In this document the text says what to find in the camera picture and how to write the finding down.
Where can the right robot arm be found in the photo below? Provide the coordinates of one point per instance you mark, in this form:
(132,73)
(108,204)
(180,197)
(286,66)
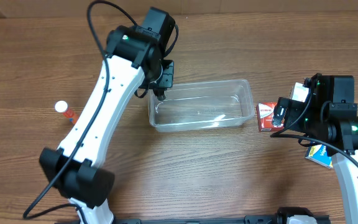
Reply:
(328,117)

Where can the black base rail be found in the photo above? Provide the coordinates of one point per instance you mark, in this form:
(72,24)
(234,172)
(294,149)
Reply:
(282,216)

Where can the white blue medicine box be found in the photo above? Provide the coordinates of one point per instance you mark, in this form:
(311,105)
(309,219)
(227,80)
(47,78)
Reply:
(299,92)

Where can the orange bottle white cap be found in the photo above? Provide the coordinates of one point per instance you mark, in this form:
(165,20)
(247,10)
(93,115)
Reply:
(63,108)

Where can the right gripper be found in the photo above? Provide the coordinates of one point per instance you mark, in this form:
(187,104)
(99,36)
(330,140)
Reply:
(282,111)

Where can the blue yellow VapoDrops box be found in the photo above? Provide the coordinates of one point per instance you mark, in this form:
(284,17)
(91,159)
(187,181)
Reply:
(319,155)

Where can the clear plastic container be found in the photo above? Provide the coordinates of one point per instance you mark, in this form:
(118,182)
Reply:
(202,105)

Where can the red medicine box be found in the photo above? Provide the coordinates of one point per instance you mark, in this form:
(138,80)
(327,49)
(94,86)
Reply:
(265,117)

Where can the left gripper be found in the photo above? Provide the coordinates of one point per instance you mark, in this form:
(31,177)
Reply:
(166,78)

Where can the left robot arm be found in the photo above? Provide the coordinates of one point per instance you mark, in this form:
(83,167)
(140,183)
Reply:
(134,58)

